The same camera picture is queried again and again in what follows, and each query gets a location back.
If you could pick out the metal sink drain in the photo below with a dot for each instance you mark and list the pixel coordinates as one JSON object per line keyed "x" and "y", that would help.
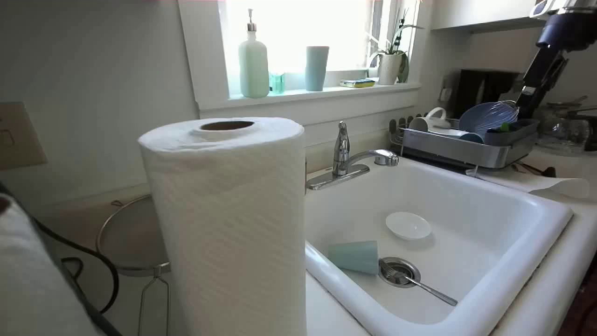
{"x": 392, "y": 266}

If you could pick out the white pot with plant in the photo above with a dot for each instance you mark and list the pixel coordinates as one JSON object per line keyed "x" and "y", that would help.
{"x": 388, "y": 68}

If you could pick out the small green glass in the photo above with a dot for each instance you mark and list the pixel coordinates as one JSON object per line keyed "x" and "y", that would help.
{"x": 276, "y": 83}

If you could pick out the flat sponge dish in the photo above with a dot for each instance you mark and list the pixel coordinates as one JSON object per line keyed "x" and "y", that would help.
{"x": 358, "y": 83}

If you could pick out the chrome sink faucet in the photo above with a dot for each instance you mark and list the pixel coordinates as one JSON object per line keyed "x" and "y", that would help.
{"x": 340, "y": 151}

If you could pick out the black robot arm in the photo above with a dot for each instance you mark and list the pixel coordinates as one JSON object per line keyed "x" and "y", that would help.
{"x": 569, "y": 29}

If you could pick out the clear glass jar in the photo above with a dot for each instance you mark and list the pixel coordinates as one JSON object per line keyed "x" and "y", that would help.
{"x": 562, "y": 132}

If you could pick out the grey dish rack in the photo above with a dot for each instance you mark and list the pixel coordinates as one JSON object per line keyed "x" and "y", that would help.
{"x": 459, "y": 152}

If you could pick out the small white round lid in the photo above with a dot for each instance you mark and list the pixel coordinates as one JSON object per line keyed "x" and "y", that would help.
{"x": 409, "y": 225}

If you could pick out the white cloth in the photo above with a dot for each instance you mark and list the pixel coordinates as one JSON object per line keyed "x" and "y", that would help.
{"x": 30, "y": 281}

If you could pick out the pale green soap bottle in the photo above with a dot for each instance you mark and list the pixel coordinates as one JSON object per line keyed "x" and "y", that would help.
{"x": 254, "y": 68}

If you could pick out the metal spoon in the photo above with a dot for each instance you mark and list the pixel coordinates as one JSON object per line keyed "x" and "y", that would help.
{"x": 431, "y": 292}

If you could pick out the white wall cabinet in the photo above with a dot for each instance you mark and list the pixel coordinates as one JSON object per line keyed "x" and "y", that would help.
{"x": 485, "y": 12}

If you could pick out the beige wall outlet plate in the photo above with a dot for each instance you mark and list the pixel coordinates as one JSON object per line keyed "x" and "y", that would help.
{"x": 19, "y": 138}

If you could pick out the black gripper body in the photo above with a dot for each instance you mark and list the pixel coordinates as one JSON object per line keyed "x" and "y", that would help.
{"x": 539, "y": 82}

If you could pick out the white ceramic mug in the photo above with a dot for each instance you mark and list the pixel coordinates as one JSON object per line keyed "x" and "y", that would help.
{"x": 429, "y": 123}

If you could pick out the white paper towel roll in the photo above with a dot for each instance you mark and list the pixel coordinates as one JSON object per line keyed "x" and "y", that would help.
{"x": 230, "y": 236}

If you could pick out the white drying mat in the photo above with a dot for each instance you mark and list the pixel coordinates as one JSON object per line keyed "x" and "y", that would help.
{"x": 541, "y": 184}

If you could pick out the dark countertop appliance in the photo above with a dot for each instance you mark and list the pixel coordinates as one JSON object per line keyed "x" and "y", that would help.
{"x": 482, "y": 87}

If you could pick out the white window frame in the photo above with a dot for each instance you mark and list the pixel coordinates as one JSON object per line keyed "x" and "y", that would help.
{"x": 202, "y": 57}

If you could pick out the blue plate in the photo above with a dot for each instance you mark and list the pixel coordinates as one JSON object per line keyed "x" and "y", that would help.
{"x": 487, "y": 119}

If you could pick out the white ceramic sink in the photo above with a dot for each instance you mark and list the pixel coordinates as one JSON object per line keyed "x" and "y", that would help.
{"x": 496, "y": 250}

